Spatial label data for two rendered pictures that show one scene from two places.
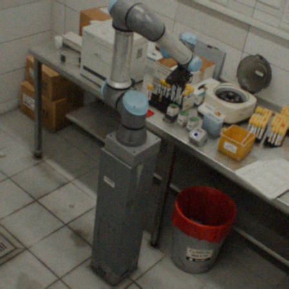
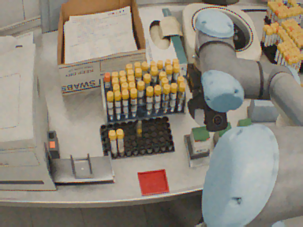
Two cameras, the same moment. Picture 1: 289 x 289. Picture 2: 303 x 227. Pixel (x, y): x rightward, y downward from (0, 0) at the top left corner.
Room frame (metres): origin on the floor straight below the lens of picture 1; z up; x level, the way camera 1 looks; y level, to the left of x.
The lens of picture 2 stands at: (2.00, 0.39, 1.97)
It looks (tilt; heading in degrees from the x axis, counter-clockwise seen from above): 58 degrees down; 311
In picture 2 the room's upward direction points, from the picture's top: 3 degrees clockwise
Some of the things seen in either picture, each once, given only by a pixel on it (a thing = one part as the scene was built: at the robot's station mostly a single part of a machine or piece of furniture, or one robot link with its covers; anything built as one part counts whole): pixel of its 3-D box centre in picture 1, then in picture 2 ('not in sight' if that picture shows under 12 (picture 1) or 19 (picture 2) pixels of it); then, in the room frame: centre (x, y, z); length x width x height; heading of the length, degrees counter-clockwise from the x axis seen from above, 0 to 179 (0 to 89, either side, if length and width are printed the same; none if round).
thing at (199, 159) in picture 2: (171, 115); (198, 147); (2.29, -0.12, 0.89); 0.09 x 0.05 x 0.04; 144
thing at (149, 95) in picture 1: (159, 95); (136, 128); (2.42, -0.04, 0.93); 0.17 x 0.09 x 0.11; 53
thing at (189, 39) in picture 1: (187, 45); (215, 35); (2.30, -0.13, 1.31); 0.09 x 0.08 x 0.11; 133
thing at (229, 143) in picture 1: (236, 142); not in sight; (2.08, -0.45, 0.93); 0.13 x 0.13 x 0.10; 58
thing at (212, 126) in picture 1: (211, 125); (264, 109); (2.20, -0.33, 0.92); 0.10 x 0.07 x 0.10; 45
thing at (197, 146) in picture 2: (172, 111); (199, 142); (2.29, -0.12, 0.92); 0.05 x 0.04 x 0.06; 144
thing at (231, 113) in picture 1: (226, 104); (223, 42); (2.44, -0.42, 0.94); 0.30 x 0.24 x 0.12; 134
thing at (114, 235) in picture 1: (120, 214); not in sight; (1.95, 0.07, 0.44); 0.20 x 0.20 x 0.87; 53
